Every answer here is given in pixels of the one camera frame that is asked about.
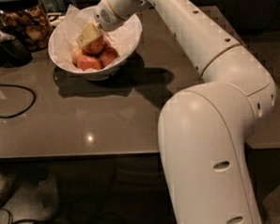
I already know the red apple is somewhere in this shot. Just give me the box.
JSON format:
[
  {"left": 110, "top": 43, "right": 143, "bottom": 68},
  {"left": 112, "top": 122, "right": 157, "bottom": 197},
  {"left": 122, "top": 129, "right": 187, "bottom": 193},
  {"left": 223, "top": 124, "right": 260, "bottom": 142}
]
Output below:
[
  {"left": 99, "top": 46, "right": 119, "bottom": 68},
  {"left": 77, "top": 56, "right": 101, "bottom": 71},
  {"left": 82, "top": 36, "right": 104, "bottom": 56}
]

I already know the glass jar of chips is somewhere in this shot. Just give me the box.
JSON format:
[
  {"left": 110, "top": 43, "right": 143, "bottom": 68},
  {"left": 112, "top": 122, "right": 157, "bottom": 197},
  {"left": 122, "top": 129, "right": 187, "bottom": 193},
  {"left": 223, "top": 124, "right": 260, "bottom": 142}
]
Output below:
[{"left": 0, "top": 0, "right": 52, "bottom": 52}]

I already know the white ceramic bowl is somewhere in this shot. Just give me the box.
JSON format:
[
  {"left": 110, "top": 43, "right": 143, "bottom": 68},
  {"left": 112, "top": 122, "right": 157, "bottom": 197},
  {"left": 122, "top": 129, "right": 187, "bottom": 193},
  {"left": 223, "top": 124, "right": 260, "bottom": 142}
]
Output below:
[{"left": 45, "top": 3, "right": 146, "bottom": 84}]

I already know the left pale apple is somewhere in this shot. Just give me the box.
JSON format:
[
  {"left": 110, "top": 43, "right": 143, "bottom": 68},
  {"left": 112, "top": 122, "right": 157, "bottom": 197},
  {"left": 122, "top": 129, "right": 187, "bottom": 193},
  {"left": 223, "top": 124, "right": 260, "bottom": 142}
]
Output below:
[{"left": 71, "top": 46, "right": 86, "bottom": 66}]

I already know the white paper bowl liner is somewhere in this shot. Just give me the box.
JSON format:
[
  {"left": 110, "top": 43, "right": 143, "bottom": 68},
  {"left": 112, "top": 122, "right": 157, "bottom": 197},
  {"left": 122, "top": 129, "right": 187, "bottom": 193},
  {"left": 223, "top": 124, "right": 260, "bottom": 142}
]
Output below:
[{"left": 51, "top": 0, "right": 142, "bottom": 74}]

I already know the black cable on table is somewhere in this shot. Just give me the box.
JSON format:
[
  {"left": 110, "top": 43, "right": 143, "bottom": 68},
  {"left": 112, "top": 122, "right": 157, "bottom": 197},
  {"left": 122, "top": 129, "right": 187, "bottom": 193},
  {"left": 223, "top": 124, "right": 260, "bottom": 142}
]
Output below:
[{"left": 0, "top": 81, "right": 38, "bottom": 120}]

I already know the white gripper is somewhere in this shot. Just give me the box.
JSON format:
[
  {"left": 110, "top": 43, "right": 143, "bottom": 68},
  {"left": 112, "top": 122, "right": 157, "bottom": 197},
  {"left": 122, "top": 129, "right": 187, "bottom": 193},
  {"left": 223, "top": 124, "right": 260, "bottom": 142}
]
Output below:
[{"left": 76, "top": 0, "right": 150, "bottom": 47}]

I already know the black appliance with scoop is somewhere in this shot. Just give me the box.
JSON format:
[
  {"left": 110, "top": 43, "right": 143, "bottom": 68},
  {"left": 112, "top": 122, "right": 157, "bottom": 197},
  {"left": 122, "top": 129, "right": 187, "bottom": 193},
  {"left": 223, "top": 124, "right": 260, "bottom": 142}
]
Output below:
[{"left": 0, "top": 30, "right": 32, "bottom": 68}]

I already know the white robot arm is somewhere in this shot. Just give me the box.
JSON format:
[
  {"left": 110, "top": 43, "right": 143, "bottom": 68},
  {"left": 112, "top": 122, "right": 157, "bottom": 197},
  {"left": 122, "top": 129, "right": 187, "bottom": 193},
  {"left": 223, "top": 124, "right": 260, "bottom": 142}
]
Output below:
[{"left": 94, "top": 0, "right": 276, "bottom": 224}]

